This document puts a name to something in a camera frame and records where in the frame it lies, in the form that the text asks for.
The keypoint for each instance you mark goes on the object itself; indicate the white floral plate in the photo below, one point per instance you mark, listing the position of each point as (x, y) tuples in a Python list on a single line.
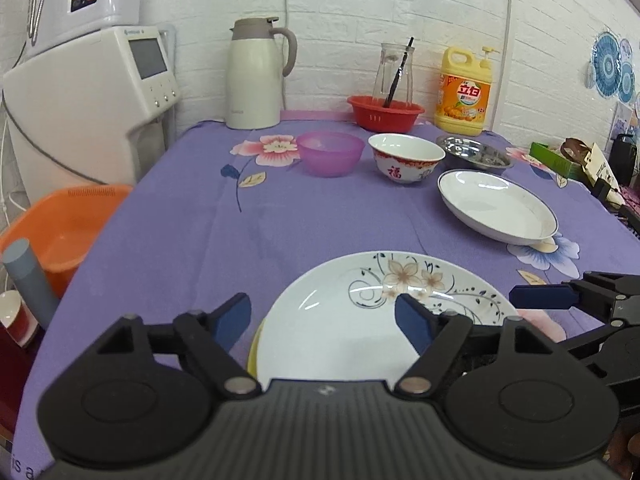
[(325, 330)]

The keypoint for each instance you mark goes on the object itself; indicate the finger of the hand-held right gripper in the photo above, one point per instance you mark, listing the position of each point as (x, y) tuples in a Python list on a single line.
[(595, 340), (542, 296)]

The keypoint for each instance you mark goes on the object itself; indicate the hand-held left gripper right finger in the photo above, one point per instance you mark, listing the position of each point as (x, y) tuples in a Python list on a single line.
[(410, 320)]

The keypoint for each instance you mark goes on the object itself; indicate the grey cylinder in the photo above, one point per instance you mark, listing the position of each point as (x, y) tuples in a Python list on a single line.
[(30, 280)]

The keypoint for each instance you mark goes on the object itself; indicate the pink undercloth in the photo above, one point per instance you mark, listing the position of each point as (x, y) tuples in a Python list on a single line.
[(315, 115)]

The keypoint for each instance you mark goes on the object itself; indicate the small blue paper fan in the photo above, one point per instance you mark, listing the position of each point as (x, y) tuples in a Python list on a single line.
[(626, 82)]

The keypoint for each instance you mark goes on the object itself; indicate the white thermos jug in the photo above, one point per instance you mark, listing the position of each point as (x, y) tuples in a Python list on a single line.
[(250, 80)]

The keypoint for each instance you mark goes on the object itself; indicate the green box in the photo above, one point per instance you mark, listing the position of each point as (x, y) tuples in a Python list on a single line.
[(545, 155)]

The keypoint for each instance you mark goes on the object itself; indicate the plain white plate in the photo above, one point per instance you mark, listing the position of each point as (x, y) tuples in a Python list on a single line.
[(500, 210)]

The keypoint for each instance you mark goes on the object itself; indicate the red and white cup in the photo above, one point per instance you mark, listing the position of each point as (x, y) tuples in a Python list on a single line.
[(15, 322)]

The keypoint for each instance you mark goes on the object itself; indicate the yellow detergent bottle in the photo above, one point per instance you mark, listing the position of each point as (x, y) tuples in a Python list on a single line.
[(460, 105)]

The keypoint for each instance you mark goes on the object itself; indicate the stainless steel bowl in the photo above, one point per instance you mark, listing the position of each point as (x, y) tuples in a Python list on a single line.
[(475, 155)]

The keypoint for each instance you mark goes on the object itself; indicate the red and white ceramic bowl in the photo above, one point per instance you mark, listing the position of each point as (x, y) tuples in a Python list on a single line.
[(400, 170)]

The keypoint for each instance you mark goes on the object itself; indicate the red plastic basket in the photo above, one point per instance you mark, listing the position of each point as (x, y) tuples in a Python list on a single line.
[(380, 117)]

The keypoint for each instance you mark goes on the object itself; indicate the wall picture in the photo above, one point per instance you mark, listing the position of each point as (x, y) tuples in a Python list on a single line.
[(625, 120)]

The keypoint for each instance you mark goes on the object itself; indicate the orange plastic basin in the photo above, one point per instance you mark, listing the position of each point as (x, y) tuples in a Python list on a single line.
[(65, 230)]

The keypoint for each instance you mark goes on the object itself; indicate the purple plastic bowl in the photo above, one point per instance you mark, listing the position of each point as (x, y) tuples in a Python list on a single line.
[(330, 157)]

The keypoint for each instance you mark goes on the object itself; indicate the glass pitcher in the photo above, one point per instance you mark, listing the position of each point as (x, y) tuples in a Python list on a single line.
[(382, 75)]

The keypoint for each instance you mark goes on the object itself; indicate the printed paper bag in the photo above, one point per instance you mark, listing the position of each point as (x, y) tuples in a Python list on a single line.
[(597, 165)]

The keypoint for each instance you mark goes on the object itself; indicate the black straw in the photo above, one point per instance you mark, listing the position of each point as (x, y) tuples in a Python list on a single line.
[(398, 72)]

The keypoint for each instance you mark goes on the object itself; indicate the black container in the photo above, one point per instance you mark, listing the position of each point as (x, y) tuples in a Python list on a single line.
[(624, 157)]

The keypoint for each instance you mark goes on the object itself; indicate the white water dispenser with screen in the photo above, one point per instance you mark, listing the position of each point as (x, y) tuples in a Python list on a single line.
[(75, 100)]

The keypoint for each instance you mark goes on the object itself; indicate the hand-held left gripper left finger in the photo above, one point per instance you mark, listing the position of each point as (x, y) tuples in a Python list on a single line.
[(232, 317)]

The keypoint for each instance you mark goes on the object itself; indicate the large blue paper fan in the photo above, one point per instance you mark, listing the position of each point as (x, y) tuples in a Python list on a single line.
[(606, 65)]

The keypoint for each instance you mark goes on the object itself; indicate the purple floral tablecloth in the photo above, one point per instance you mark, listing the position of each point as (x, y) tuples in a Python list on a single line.
[(250, 230)]

